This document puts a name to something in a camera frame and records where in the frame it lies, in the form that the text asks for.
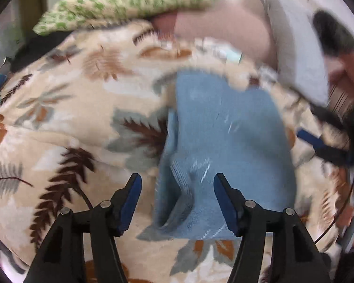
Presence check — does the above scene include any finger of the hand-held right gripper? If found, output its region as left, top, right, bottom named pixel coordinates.
left=296, top=128, right=352, bottom=166
left=310, top=103, right=351, bottom=131

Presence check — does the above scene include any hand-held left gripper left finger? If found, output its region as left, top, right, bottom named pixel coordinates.
left=24, top=172, right=143, bottom=283

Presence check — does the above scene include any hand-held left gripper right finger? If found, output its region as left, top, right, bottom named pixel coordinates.
left=213, top=172, right=332, bottom=283

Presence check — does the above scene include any blue small cloth garment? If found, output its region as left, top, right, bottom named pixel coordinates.
left=136, top=69, right=297, bottom=241

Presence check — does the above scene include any person's right forearm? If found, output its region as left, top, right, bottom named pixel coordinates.
left=327, top=49, right=354, bottom=98

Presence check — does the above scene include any grey pillow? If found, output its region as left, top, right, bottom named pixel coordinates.
left=257, top=0, right=331, bottom=105

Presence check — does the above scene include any dark cloth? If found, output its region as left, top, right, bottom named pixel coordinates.
left=313, top=10, right=354, bottom=60

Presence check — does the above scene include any beige leaf-print blanket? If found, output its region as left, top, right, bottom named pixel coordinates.
left=0, top=21, right=354, bottom=283

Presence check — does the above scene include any white teal printed cloth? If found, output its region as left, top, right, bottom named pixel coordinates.
left=195, top=38, right=245, bottom=65

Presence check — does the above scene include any pink pillow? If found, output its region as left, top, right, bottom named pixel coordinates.
left=152, top=0, right=279, bottom=68

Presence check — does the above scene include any green patterned pillow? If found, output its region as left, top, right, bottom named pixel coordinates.
left=32, top=0, right=222, bottom=36

